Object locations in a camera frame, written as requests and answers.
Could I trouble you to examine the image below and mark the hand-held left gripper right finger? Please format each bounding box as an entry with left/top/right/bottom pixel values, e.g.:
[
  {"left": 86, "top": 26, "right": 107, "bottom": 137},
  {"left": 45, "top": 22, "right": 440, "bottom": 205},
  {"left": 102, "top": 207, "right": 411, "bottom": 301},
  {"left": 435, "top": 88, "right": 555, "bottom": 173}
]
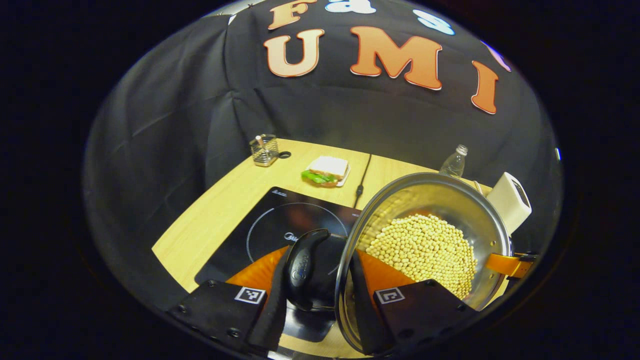
[{"left": 347, "top": 250, "right": 483, "bottom": 356}]

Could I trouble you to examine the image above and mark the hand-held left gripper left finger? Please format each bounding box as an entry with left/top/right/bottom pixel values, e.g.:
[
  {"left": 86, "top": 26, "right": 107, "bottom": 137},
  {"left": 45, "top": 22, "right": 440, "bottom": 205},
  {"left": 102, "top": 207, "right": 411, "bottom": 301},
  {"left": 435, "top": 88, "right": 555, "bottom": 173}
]
[{"left": 167, "top": 245, "right": 296, "bottom": 353}]

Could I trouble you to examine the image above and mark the pile of yellow soybeans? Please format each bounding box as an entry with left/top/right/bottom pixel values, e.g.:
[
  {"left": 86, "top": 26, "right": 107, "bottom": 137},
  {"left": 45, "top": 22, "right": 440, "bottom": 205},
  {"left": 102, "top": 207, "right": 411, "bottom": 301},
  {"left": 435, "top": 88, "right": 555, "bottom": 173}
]
[{"left": 365, "top": 214, "right": 478, "bottom": 301}]

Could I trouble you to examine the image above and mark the black induction cooktop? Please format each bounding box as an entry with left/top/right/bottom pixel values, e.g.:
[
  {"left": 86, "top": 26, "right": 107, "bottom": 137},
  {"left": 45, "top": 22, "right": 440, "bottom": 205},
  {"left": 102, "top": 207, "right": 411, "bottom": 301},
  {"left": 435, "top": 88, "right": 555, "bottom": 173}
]
[{"left": 194, "top": 186, "right": 363, "bottom": 343}]

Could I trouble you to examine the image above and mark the steel pot with black handles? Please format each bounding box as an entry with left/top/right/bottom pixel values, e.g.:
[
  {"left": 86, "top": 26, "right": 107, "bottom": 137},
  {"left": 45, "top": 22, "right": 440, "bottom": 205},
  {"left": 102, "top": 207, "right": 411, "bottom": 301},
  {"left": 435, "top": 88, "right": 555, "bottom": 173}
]
[{"left": 283, "top": 172, "right": 513, "bottom": 356}]

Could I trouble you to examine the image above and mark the white toaster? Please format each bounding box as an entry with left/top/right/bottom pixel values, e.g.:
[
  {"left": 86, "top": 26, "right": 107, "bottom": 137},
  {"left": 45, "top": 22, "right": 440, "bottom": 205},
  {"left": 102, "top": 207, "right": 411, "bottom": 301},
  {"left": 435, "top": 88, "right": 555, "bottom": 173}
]
[{"left": 486, "top": 172, "right": 533, "bottom": 236}]

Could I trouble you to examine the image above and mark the clear plastic water bottle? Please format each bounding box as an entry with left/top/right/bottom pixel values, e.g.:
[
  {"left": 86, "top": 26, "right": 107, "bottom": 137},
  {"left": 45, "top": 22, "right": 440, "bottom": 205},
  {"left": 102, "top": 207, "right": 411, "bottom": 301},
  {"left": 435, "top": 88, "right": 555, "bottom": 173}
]
[{"left": 439, "top": 144, "right": 469, "bottom": 179}]

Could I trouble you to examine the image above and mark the sandwich with lettuce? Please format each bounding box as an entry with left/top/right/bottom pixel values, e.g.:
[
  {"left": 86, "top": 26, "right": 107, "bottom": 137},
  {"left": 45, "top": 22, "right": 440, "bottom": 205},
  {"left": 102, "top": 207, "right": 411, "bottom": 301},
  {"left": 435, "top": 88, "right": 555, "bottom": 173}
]
[{"left": 301, "top": 155, "right": 349, "bottom": 187}]

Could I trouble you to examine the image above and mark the black power cable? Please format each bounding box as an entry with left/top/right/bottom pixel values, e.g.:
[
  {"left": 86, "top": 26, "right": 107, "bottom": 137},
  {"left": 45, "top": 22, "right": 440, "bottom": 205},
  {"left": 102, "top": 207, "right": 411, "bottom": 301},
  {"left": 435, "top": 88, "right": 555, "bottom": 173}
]
[{"left": 353, "top": 154, "right": 373, "bottom": 210}]

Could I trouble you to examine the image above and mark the metal wire holder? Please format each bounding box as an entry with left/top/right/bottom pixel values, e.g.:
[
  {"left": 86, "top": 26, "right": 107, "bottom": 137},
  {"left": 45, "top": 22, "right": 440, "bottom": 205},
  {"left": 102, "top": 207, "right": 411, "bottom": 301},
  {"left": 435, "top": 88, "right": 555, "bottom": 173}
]
[{"left": 249, "top": 134, "right": 280, "bottom": 167}]

